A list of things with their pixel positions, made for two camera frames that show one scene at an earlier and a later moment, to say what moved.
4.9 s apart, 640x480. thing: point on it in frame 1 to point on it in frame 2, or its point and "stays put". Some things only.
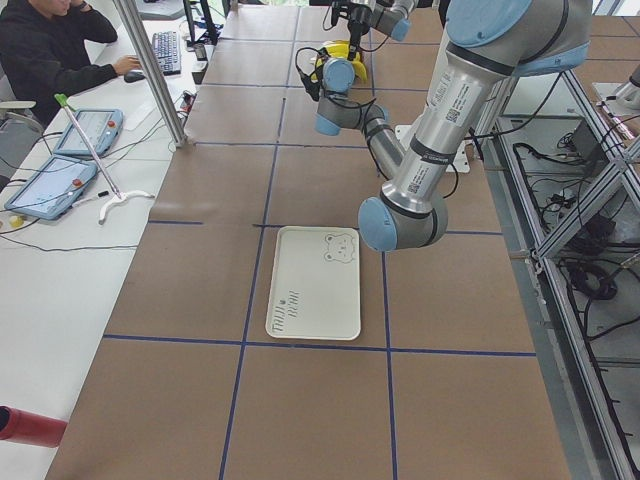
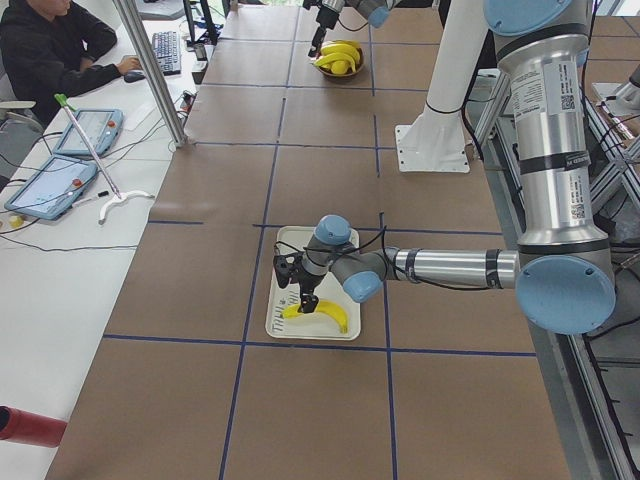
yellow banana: [339, 49] to [324, 307]
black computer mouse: [133, 76] stays put
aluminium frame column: [166, 100] stays put
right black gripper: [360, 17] to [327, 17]
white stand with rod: [120, 197] stays put
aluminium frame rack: [565, 186] stays put
